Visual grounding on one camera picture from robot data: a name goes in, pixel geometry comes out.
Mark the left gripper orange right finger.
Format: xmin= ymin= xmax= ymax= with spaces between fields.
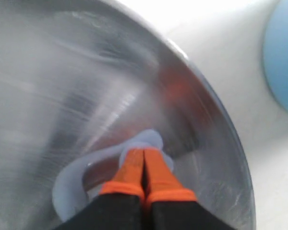
xmin=144 ymin=148 xmax=233 ymax=230

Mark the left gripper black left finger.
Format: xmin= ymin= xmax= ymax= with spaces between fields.
xmin=56 ymin=148 xmax=144 ymax=230

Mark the blue soap pump bottle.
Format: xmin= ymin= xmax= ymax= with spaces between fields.
xmin=263 ymin=0 xmax=288 ymax=111

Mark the blue soap blob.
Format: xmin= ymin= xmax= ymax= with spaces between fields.
xmin=52 ymin=129 xmax=163 ymax=222

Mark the round stainless steel plate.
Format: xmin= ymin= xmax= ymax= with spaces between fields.
xmin=0 ymin=0 xmax=256 ymax=230

